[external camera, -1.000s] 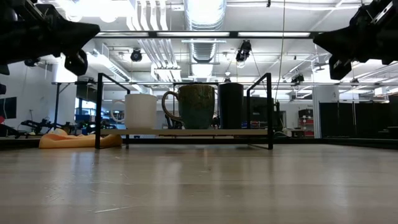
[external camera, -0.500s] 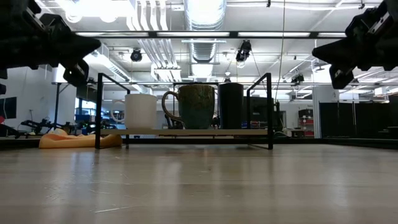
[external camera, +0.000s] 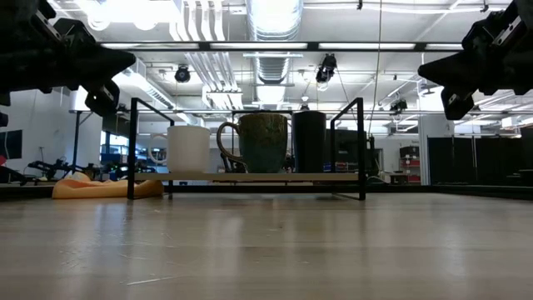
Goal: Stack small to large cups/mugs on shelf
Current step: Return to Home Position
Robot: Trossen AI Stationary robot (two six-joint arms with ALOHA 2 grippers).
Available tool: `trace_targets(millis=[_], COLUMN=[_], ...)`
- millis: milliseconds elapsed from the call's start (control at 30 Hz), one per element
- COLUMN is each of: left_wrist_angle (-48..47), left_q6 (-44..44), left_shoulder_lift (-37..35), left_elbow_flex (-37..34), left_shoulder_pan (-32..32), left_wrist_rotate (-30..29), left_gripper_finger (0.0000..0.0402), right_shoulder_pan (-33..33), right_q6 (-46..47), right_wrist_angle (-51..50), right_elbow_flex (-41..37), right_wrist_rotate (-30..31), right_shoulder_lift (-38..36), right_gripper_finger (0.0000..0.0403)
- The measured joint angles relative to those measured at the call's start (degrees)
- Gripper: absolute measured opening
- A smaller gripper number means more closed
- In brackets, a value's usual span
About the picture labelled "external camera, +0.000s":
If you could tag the black frame light bar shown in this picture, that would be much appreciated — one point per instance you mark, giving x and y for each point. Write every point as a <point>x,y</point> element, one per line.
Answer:
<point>258,46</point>

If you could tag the black partition panels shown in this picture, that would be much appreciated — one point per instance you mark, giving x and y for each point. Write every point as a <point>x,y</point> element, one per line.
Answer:
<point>479,160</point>

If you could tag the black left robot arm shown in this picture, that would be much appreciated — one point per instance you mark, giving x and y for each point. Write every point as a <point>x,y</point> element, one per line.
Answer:
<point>3,118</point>

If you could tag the white ceramic mug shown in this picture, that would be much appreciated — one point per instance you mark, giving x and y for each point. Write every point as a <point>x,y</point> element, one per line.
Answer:
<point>188,150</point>

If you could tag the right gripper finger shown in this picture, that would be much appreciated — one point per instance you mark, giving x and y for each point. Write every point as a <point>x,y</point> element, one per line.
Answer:
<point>466,78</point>
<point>468,58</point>

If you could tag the red bar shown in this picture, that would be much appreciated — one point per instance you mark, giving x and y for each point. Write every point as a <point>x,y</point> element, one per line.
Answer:
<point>2,160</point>

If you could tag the silver ribbed ventilation duct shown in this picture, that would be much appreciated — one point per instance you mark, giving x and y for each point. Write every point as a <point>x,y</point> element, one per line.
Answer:
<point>273,21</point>

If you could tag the orange cloth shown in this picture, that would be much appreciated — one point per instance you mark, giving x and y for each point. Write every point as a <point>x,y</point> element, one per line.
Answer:
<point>96,189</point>

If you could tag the tall black tumbler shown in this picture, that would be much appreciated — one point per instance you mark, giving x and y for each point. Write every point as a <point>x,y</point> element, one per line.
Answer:
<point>308,141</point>

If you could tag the black wall monitor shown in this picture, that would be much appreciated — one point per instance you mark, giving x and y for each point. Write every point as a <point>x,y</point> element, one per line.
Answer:
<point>10,144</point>

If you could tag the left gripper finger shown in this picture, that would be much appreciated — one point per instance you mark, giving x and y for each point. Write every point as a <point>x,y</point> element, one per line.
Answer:
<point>93,77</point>
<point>93,54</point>

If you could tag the dark green glazed mug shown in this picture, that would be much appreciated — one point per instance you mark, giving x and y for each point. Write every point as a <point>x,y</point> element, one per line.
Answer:
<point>264,143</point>

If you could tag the black screen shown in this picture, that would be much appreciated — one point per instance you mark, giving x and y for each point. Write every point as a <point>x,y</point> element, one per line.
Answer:
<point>345,146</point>

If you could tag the black metal shelf wooden board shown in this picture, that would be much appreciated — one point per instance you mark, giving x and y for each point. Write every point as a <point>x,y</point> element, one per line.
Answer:
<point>270,176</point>

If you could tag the black overhead camera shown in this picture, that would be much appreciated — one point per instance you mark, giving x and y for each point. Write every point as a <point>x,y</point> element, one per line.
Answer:
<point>182,75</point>
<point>326,68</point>
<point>398,105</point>

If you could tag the red storage rack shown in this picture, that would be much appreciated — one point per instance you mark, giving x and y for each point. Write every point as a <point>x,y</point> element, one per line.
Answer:
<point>410,164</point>

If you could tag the black background station frame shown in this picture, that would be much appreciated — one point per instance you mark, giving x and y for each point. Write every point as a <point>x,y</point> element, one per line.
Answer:
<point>76,137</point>

